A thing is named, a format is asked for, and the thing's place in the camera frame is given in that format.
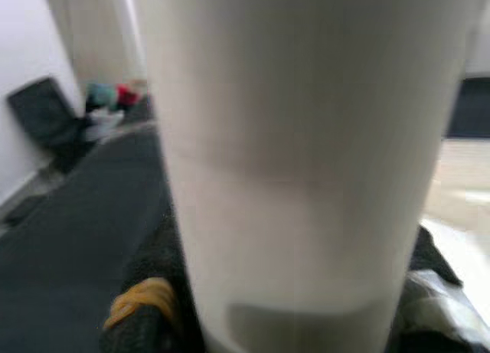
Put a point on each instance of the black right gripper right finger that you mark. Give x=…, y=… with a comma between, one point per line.
x=428, y=291

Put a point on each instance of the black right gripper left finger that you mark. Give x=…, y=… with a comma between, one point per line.
x=153, y=276

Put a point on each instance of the white plastic table leg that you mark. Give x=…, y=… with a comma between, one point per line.
x=306, y=138

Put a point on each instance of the tan rubber band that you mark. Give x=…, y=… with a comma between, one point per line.
x=141, y=297

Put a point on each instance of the black tablecloth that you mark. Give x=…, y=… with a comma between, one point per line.
x=76, y=215

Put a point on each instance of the white crumpled plastic bag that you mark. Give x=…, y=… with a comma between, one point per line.
x=105, y=121

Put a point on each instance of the red cloth item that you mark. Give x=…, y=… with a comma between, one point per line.
x=128, y=94

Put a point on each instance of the teal plush toy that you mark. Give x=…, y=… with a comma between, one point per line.
x=101, y=94

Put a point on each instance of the black folding chair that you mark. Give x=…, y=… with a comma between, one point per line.
x=42, y=112

